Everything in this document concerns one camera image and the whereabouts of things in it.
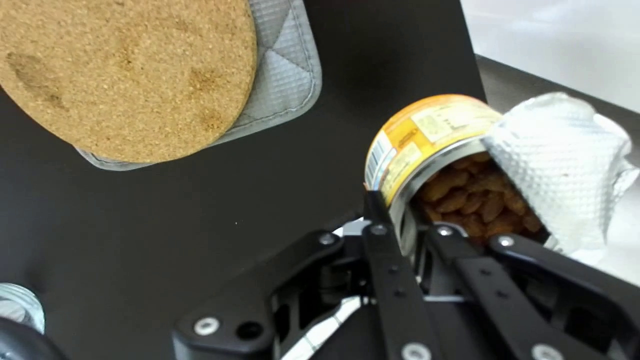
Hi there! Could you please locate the yellow label food can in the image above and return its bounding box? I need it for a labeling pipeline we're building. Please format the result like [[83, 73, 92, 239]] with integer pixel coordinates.
[[362, 93, 552, 258]]

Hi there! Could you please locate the round cork trivet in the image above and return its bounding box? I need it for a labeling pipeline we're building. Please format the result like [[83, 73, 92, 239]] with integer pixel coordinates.
[[0, 0, 261, 167]]

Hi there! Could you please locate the grey quilted pot holder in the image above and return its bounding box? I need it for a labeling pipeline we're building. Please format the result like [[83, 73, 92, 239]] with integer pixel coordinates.
[[73, 0, 325, 174]]

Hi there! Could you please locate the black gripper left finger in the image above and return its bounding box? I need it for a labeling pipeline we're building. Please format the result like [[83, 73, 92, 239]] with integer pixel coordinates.
[[172, 188, 444, 360]]

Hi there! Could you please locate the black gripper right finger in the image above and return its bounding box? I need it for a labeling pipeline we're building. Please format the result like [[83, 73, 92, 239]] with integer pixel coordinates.
[[427, 222, 640, 360]]

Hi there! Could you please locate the clear drinking glass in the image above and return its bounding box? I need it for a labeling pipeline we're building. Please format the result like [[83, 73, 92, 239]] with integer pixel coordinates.
[[0, 282, 48, 337]]

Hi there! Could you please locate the black table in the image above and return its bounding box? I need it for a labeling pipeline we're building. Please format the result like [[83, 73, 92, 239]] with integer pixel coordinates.
[[0, 0, 489, 360]]

